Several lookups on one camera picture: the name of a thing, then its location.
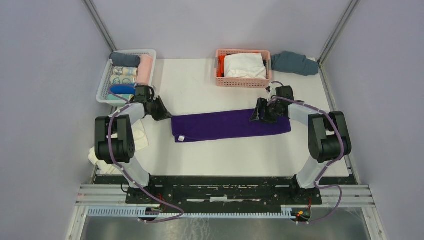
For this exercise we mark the pink rolled towel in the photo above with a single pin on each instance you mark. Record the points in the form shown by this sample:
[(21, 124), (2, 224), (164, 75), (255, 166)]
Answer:
[(144, 70)]

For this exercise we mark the aluminium corner frame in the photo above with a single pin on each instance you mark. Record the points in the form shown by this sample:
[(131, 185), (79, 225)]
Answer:
[(371, 215), (101, 26)]

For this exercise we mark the cartoon print rolled towel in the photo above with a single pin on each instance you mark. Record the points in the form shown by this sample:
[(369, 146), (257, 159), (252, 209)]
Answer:
[(125, 71)]

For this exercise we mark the cream crumpled towel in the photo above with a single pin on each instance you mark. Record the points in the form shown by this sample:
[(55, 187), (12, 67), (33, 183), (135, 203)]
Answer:
[(140, 140)]

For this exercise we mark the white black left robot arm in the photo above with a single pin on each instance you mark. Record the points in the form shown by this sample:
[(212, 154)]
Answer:
[(114, 140)]

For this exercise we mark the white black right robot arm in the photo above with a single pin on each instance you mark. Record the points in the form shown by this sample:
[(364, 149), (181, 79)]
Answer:
[(328, 134)]

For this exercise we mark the purple towel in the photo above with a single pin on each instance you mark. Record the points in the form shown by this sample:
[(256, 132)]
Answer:
[(224, 125)]

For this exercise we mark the white folded cloth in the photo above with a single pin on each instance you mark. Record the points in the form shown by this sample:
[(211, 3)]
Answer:
[(244, 66)]

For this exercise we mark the aluminium corner frame left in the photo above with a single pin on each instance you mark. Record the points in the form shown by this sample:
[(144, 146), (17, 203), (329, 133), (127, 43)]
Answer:
[(101, 26)]

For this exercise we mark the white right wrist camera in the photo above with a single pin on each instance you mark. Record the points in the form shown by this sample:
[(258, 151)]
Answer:
[(271, 92)]

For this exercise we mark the aluminium corner frame right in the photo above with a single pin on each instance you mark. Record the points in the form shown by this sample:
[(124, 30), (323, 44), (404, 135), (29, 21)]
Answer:
[(371, 215)]

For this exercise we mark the blue rolled towel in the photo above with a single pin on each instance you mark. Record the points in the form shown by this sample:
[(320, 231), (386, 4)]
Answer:
[(122, 89)]

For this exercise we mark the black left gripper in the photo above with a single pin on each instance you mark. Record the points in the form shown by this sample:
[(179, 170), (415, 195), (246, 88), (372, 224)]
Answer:
[(164, 114)]

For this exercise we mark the pink plastic basket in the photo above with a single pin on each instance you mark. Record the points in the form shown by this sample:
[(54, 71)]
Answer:
[(244, 82)]

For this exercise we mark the light teal rolled towel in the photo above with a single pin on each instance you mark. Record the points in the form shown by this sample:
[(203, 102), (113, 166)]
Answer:
[(119, 97)]

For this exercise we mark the grey rolled towel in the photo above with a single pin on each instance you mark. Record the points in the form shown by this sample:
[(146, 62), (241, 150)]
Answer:
[(124, 60)]

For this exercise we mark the orange cloth in basket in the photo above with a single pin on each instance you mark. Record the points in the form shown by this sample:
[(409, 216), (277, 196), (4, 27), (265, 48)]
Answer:
[(221, 67)]

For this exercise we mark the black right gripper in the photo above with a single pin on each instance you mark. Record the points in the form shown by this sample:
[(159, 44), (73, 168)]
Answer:
[(261, 104)]

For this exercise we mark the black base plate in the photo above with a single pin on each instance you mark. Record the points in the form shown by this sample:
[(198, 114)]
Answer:
[(213, 195)]

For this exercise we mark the teal crumpled towel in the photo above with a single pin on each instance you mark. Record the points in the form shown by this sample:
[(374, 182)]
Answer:
[(290, 62)]

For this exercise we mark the beige print rolled towel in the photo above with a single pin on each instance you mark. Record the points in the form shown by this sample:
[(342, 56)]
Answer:
[(122, 79)]

